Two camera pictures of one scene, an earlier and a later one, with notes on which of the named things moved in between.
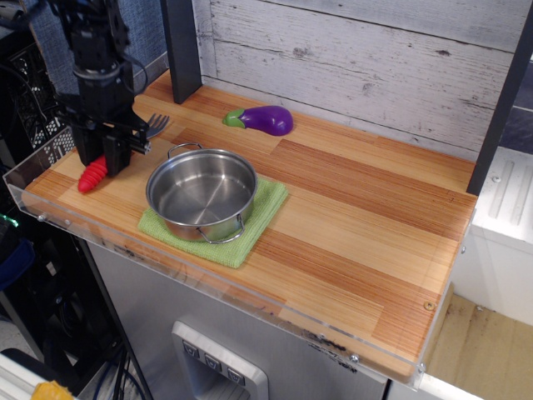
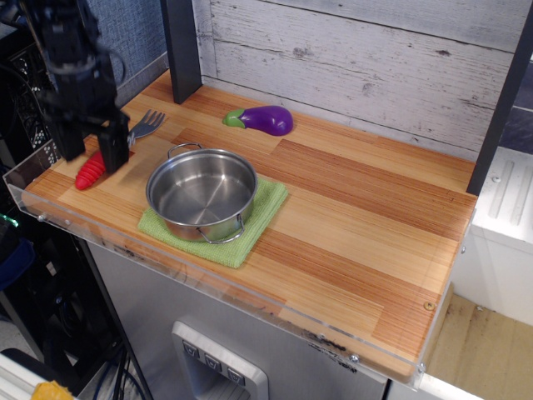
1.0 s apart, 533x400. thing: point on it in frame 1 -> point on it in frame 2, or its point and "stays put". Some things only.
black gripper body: x=105 y=104 -> x=84 y=93
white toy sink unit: x=495 y=266 stays put
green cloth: x=269 y=200 stays put
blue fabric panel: x=145 y=21 stays put
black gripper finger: x=89 y=143 -> x=69 y=137
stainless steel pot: x=202 y=192 stays put
